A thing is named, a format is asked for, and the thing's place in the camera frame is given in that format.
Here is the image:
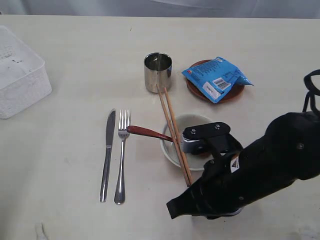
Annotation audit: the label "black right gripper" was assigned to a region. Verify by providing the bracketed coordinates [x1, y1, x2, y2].
[166, 178, 243, 220]

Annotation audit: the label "brown wooden chopsticks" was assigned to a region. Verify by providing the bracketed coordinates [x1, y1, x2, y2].
[156, 85, 191, 187]

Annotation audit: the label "brown wooden spoon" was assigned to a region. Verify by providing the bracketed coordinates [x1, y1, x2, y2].
[126, 125, 173, 142]

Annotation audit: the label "silver fork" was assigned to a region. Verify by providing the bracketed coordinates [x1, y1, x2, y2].
[114, 109, 131, 205]

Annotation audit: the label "brown plate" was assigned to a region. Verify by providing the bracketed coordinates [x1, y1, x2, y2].
[184, 59, 245, 104]

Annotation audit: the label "silver table knife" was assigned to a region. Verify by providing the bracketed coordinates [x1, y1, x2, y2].
[99, 108, 116, 203]

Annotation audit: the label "blue snack packet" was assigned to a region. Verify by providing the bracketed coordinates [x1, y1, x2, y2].
[182, 56, 252, 104]

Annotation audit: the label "steel cup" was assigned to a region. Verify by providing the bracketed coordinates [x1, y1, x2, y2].
[143, 52, 173, 93]

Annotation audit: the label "white perforated plastic basket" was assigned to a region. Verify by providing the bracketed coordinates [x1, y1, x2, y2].
[0, 25, 52, 120]

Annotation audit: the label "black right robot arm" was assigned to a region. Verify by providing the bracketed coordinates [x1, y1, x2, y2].
[166, 111, 320, 219]

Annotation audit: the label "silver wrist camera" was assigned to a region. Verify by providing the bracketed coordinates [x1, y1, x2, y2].
[180, 122, 243, 157]

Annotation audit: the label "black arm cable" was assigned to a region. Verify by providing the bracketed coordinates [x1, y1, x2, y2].
[301, 69, 320, 113]

